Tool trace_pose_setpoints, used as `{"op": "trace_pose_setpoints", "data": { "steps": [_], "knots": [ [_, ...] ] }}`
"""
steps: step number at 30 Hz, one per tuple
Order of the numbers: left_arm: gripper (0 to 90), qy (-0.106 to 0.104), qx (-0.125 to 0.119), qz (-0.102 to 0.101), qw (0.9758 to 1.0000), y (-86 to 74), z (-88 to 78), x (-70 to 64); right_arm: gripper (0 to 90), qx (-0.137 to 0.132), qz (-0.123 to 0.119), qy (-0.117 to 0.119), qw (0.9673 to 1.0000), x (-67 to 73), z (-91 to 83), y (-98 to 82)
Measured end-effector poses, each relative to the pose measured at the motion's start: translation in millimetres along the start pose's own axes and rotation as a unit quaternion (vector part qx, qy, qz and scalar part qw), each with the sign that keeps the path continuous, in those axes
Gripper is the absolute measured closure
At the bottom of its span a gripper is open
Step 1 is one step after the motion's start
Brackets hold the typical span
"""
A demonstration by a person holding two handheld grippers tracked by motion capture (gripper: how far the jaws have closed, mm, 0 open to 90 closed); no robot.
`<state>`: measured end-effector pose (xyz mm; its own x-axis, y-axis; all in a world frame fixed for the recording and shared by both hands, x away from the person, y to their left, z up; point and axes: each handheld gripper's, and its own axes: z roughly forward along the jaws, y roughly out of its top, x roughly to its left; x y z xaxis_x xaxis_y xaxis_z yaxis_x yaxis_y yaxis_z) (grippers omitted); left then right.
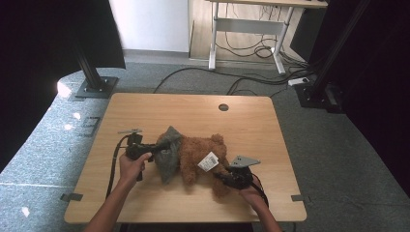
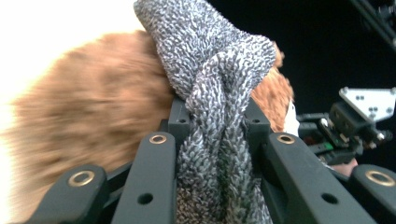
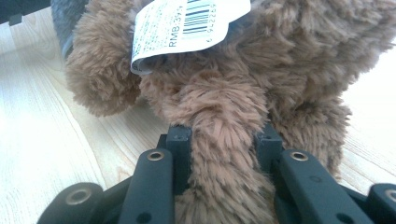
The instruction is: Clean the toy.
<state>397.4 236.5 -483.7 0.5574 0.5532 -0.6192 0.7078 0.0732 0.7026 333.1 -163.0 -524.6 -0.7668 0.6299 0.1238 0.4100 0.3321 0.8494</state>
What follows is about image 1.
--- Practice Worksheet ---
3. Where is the black metal stand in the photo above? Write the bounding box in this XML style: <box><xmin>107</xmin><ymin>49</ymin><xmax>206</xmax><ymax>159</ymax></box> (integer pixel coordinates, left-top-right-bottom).
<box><xmin>73</xmin><ymin>42</ymin><xmax>119</xmax><ymax>100</ymax></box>
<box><xmin>294</xmin><ymin>0</ymin><xmax>371</xmax><ymax>112</ymax></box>

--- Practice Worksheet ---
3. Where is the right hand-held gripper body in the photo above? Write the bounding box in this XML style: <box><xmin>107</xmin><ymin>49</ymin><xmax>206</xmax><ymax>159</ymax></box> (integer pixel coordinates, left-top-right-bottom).
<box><xmin>225</xmin><ymin>155</ymin><xmax>261</xmax><ymax>190</ymax></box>

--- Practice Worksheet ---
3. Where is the long black floor cable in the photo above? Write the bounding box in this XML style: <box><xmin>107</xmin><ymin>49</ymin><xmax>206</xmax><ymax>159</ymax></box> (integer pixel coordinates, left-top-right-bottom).
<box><xmin>153</xmin><ymin>67</ymin><xmax>293</xmax><ymax>95</ymax></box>

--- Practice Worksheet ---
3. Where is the black cable bundle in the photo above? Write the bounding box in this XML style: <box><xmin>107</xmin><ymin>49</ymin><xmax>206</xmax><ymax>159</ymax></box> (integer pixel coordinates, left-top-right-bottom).
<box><xmin>215</xmin><ymin>30</ymin><xmax>279</xmax><ymax>60</ymax></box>

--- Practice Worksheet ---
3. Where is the white power strip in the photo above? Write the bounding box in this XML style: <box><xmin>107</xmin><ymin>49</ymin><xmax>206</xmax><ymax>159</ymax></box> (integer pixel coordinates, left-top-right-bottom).
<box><xmin>287</xmin><ymin>76</ymin><xmax>310</xmax><ymax>87</ymax></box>

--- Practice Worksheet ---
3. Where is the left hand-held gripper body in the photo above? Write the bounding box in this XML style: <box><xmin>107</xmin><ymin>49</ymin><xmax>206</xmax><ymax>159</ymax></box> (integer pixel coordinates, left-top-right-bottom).
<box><xmin>117</xmin><ymin>129</ymin><xmax>157</xmax><ymax>161</ymax></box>

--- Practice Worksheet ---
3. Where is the right hand-held gripper cable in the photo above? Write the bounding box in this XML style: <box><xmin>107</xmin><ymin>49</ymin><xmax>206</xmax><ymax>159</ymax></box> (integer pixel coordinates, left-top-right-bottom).
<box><xmin>250</xmin><ymin>173</ymin><xmax>271</xmax><ymax>208</ymax></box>

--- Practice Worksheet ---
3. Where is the person's left hand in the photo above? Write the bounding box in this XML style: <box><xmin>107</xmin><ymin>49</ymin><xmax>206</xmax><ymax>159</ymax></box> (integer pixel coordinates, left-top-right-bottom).
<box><xmin>119</xmin><ymin>153</ymin><xmax>153</xmax><ymax>189</ymax></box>

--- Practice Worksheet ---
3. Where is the white desk frame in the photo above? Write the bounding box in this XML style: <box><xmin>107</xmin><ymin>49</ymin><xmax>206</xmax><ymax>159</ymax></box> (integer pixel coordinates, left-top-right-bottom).
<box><xmin>206</xmin><ymin>0</ymin><xmax>329</xmax><ymax>75</ymax></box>

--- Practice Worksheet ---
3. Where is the left hand-held gripper cable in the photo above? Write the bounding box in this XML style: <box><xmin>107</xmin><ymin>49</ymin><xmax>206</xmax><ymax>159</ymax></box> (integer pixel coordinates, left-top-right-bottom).
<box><xmin>105</xmin><ymin>134</ymin><xmax>131</xmax><ymax>198</ymax></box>

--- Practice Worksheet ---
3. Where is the grey floor marker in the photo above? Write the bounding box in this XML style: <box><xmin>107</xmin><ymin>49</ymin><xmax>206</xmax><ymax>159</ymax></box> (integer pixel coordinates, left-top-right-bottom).
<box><xmin>60</xmin><ymin>192</ymin><xmax>84</xmax><ymax>203</ymax></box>
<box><xmin>290</xmin><ymin>193</ymin><xmax>312</xmax><ymax>204</ymax></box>

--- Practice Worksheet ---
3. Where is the hand-held gripper cable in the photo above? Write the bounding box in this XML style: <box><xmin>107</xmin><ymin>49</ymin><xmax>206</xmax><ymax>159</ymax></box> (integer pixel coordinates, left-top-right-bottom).
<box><xmin>105</xmin><ymin>134</ymin><xmax>131</xmax><ymax>198</ymax></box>
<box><xmin>250</xmin><ymin>173</ymin><xmax>271</xmax><ymax>208</ymax></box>

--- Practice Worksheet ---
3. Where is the brown teddy bear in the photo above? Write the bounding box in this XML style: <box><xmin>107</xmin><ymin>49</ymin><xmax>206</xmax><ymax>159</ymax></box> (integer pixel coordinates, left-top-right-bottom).
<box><xmin>178</xmin><ymin>133</ymin><xmax>234</xmax><ymax>198</ymax></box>

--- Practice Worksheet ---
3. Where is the grey terry towel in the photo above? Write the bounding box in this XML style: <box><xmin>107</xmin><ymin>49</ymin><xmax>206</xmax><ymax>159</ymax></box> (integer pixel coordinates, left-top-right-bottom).
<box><xmin>154</xmin><ymin>125</ymin><xmax>186</xmax><ymax>186</ymax></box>

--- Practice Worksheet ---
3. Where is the person's right hand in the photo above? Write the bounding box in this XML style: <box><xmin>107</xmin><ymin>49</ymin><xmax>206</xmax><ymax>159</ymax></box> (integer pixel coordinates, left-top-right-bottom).
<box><xmin>240</xmin><ymin>187</ymin><xmax>269</xmax><ymax>213</ymax></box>

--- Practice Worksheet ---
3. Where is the black curtain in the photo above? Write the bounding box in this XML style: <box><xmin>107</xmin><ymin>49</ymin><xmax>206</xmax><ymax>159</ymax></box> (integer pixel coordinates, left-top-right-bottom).
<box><xmin>307</xmin><ymin>0</ymin><xmax>410</xmax><ymax>189</ymax></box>
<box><xmin>0</xmin><ymin>0</ymin><xmax>127</xmax><ymax>173</ymax></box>

